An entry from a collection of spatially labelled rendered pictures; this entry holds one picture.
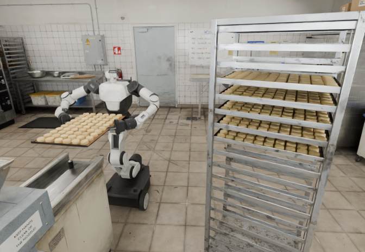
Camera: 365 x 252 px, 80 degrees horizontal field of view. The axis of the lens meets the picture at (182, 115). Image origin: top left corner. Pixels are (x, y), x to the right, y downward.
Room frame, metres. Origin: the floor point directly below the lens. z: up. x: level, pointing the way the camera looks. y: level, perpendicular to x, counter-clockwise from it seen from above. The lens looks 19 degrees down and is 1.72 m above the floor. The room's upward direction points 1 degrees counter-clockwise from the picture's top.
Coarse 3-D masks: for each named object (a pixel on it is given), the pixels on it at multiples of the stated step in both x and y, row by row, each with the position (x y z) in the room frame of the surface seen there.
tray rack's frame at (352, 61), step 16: (272, 16) 1.07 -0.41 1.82; (288, 16) 1.03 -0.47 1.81; (304, 16) 1.01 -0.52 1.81; (320, 16) 0.98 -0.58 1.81; (336, 16) 0.95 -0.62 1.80; (352, 16) 0.93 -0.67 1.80; (352, 32) 1.10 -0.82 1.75; (352, 48) 0.92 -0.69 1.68; (352, 64) 0.91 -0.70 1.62; (352, 80) 0.90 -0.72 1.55; (336, 96) 1.11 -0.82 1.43; (336, 112) 0.92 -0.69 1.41; (336, 128) 0.91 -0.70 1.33; (320, 176) 0.92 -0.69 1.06; (320, 192) 0.91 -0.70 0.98; (240, 224) 1.51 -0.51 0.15; (224, 240) 1.35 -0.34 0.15; (256, 240) 1.34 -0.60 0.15; (288, 240) 1.34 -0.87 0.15
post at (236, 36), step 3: (234, 36) 1.60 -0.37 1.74; (237, 36) 1.59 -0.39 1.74; (234, 39) 1.60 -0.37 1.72; (237, 39) 1.59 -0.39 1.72; (234, 42) 1.60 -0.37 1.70; (237, 42) 1.59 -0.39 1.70; (234, 51) 1.60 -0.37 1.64; (237, 51) 1.59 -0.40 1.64; (234, 54) 1.60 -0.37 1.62; (237, 54) 1.60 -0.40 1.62; (228, 144) 1.60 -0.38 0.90; (228, 162) 1.59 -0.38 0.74; (225, 171) 1.60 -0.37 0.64; (228, 171) 1.59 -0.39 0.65; (228, 174) 1.59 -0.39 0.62; (228, 183) 1.60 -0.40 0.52; (225, 198) 1.59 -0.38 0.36; (225, 207) 1.59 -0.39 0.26; (222, 216) 1.60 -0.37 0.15; (225, 216) 1.59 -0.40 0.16
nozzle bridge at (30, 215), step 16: (0, 192) 0.68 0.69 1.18; (16, 192) 0.68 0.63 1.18; (32, 192) 0.68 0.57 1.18; (0, 208) 0.60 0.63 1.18; (16, 208) 0.59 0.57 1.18; (32, 208) 0.62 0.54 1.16; (48, 208) 0.68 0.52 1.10; (0, 224) 0.53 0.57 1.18; (16, 224) 0.55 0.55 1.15; (32, 224) 0.60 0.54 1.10; (48, 224) 0.66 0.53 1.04; (0, 240) 0.49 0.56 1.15; (16, 240) 0.54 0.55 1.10; (32, 240) 0.58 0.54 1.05
